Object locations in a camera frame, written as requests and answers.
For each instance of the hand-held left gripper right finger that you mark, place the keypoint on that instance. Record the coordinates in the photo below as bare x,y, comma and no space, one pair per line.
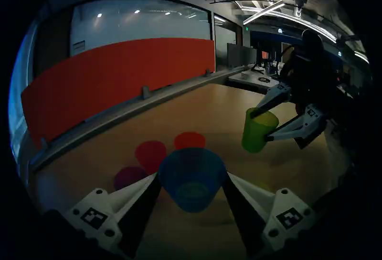
262,209

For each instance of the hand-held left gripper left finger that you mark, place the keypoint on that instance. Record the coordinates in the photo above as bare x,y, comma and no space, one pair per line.
119,204

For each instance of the red plastic cup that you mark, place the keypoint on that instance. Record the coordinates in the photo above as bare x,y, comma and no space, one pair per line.
150,157

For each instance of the purple plastic cup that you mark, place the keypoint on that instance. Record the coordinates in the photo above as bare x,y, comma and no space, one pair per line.
127,177

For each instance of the blue plastic cup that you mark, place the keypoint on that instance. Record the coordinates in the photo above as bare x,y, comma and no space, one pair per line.
191,173

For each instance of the grey office desk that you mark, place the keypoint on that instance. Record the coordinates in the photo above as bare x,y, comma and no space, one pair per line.
253,77

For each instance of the red desk screen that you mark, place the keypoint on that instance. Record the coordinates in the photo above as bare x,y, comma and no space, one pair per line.
98,89

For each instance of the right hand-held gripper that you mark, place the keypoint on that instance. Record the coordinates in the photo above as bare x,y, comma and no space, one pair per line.
313,71

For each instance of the green plastic cup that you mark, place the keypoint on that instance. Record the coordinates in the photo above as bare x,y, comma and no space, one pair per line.
257,131

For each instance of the orange plastic cup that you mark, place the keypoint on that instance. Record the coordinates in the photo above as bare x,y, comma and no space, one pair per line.
188,141

